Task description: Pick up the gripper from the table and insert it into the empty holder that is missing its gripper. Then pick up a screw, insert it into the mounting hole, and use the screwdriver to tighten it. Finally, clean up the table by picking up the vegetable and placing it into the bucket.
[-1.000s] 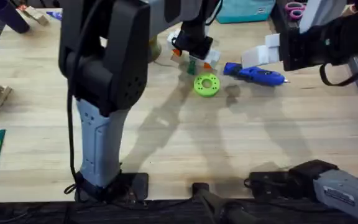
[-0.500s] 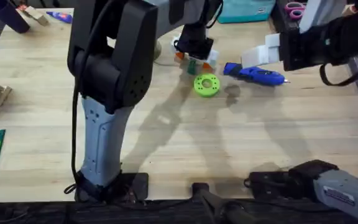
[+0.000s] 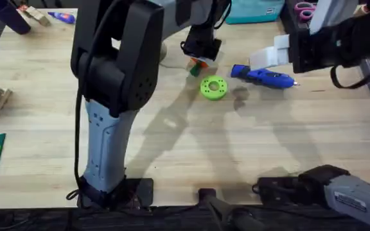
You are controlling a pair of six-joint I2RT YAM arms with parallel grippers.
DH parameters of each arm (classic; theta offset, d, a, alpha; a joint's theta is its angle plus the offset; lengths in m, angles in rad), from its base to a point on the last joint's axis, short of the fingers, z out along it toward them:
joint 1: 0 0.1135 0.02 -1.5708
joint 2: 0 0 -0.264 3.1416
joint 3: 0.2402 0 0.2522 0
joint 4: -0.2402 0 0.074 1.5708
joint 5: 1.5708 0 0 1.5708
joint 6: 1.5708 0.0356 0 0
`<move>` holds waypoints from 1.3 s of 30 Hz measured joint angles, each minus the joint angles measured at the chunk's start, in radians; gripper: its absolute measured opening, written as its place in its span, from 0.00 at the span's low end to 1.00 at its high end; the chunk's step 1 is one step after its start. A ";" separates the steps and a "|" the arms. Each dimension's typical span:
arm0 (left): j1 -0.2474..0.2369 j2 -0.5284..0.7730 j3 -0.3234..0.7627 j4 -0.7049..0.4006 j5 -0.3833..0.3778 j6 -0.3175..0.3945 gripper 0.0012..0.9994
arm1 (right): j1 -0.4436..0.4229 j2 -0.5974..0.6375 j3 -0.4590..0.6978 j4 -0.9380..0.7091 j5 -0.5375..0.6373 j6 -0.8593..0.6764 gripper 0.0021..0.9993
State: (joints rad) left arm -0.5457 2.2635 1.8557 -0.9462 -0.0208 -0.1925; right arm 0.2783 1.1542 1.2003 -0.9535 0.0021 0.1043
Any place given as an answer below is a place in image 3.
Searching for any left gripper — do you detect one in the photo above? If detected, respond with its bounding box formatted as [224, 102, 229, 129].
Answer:
[181, 22, 223, 69]

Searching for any blue electric screwdriver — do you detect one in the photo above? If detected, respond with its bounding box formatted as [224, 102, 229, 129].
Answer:
[230, 64, 299, 90]

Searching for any green disc with holes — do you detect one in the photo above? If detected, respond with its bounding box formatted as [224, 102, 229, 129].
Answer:
[200, 75, 229, 101]

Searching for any black storage box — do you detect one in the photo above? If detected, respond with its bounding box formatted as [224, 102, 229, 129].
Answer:
[279, 0, 317, 36]

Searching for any teal soft bag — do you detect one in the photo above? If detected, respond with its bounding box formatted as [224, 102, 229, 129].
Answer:
[225, 0, 285, 25]

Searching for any beige round container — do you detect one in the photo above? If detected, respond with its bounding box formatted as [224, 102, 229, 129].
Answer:
[158, 41, 168, 62]

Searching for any black clamp lever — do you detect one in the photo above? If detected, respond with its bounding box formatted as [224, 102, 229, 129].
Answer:
[197, 187, 266, 231]

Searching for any blue marker pen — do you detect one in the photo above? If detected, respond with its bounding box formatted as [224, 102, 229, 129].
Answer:
[48, 11, 76, 25]

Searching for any small cardboard box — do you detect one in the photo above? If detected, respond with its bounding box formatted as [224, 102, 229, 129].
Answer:
[17, 4, 52, 28]

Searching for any dark purple cylinder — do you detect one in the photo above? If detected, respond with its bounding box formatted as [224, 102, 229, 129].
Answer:
[0, 0, 31, 35]

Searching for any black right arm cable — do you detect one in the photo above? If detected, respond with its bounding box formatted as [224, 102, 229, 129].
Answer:
[330, 56, 370, 90]

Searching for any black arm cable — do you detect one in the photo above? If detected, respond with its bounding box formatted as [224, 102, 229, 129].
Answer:
[65, 89, 91, 201]
[330, 56, 370, 90]

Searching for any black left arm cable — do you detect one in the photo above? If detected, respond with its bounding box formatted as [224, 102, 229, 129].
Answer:
[65, 89, 91, 201]

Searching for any black rail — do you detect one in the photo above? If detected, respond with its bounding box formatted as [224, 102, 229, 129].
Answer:
[0, 205, 370, 231]

